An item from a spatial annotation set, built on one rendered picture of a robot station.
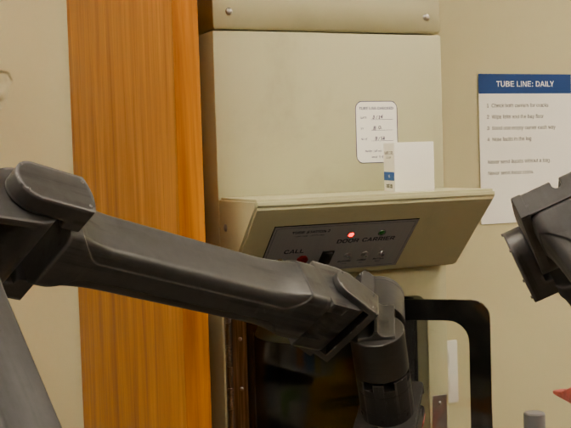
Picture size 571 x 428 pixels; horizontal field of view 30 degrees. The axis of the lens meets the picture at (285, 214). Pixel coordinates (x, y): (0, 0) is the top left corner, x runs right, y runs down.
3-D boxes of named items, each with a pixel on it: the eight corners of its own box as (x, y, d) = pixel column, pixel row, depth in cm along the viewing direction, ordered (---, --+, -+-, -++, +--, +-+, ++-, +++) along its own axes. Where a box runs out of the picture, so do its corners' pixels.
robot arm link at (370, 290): (281, 336, 109) (336, 283, 105) (289, 277, 119) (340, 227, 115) (369, 400, 112) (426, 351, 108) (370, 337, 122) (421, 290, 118)
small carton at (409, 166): (384, 190, 134) (382, 143, 134) (422, 189, 135) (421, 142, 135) (394, 192, 129) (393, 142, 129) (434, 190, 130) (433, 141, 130)
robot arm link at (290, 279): (-51, 295, 81) (25, 201, 77) (-64, 239, 84) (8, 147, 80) (319, 365, 111) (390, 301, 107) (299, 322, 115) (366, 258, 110)
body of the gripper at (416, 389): (351, 453, 112) (342, 397, 108) (368, 392, 120) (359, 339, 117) (413, 456, 110) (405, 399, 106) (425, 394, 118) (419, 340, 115)
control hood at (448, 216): (219, 280, 128) (216, 198, 128) (447, 262, 142) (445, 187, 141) (256, 290, 118) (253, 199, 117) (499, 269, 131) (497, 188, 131)
